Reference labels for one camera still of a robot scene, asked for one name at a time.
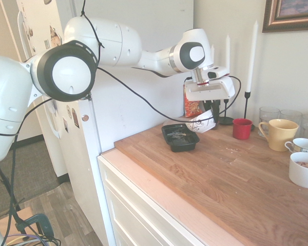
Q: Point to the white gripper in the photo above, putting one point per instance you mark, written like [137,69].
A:
[210,88]

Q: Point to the white bowl with swirl print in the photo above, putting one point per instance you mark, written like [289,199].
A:
[201,123]

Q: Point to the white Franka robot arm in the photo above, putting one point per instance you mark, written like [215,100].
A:
[105,43]

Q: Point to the white cup with cereal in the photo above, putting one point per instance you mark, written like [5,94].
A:
[303,174]

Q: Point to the black candle holder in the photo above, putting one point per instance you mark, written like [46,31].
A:
[226,119]
[247,105]

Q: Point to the labelled jar with black lid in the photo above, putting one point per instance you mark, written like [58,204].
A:
[192,106]

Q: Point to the red mug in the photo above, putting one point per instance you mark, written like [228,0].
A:
[242,129]

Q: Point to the black plastic food tray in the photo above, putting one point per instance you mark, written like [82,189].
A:
[181,139]

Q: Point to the shortest white taper candle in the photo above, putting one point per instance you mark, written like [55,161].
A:
[212,55]

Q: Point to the medium white taper candle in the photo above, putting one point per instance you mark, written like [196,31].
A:
[228,51]

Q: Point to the tallest white taper candle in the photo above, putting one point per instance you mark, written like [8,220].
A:
[252,56]

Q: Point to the yellow mug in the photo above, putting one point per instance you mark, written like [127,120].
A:
[282,135]

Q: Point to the small white blue-patterned cup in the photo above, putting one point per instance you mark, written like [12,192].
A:
[304,147]

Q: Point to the framed picture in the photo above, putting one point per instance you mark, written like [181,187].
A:
[290,15]

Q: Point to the white drawer cabinet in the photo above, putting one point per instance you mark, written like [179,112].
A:
[123,205]

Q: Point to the photo fridge magnet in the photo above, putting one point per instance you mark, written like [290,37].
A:
[55,36]

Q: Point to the dark green clamp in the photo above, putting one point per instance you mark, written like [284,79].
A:
[41,223]

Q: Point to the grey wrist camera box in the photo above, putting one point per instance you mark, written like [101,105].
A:
[218,72]

